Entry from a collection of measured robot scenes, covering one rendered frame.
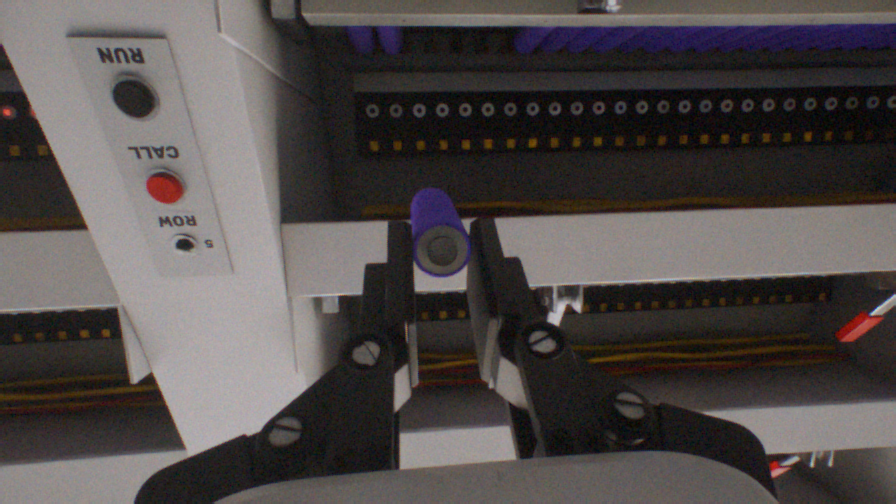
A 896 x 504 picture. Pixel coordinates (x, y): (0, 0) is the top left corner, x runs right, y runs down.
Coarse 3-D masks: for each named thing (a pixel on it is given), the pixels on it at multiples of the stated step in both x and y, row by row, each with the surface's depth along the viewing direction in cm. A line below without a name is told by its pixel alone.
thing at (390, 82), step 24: (216, 0) 18; (240, 0) 20; (264, 0) 23; (288, 0) 22; (216, 24) 18; (240, 24) 20; (264, 24) 23; (288, 24) 23; (240, 48) 20; (264, 48) 23; (288, 48) 27; (312, 48) 34; (288, 72) 27; (312, 72) 34; (360, 72) 36; (384, 72) 36; (408, 72) 37; (432, 72) 37; (456, 72) 37; (480, 72) 37; (504, 72) 37; (528, 72) 37; (552, 72) 38; (576, 72) 38; (600, 72) 38; (624, 72) 38; (648, 72) 38; (672, 72) 38; (696, 72) 39; (720, 72) 39; (744, 72) 39; (768, 72) 39; (792, 72) 39; (816, 72) 40; (840, 72) 40; (864, 72) 40; (888, 72) 40; (312, 96) 34
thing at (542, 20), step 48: (336, 0) 23; (384, 0) 23; (432, 0) 23; (480, 0) 24; (528, 0) 24; (576, 0) 24; (624, 0) 24; (672, 0) 24; (720, 0) 25; (768, 0) 25; (816, 0) 25; (864, 0) 25
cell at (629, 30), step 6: (612, 30) 30; (618, 30) 29; (624, 30) 29; (630, 30) 28; (636, 30) 28; (606, 36) 31; (612, 36) 30; (618, 36) 30; (624, 36) 30; (630, 36) 30; (600, 42) 32; (606, 42) 31; (612, 42) 31; (618, 42) 31; (594, 48) 33; (600, 48) 33; (606, 48) 32
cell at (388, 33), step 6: (378, 30) 28; (384, 30) 27; (390, 30) 27; (396, 30) 27; (402, 30) 29; (378, 36) 30; (384, 36) 28; (390, 36) 28; (396, 36) 29; (402, 36) 30; (384, 42) 30; (390, 42) 29; (396, 42) 30; (402, 42) 31; (384, 48) 31; (390, 48) 31; (396, 48) 31
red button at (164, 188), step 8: (152, 176) 21; (160, 176) 21; (168, 176) 21; (152, 184) 21; (160, 184) 21; (168, 184) 21; (176, 184) 22; (152, 192) 22; (160, 192) 22; (168, 192) 22; (176, 192) 22; (160, 200) 22; (168, 200) 22; (176, 200) 22
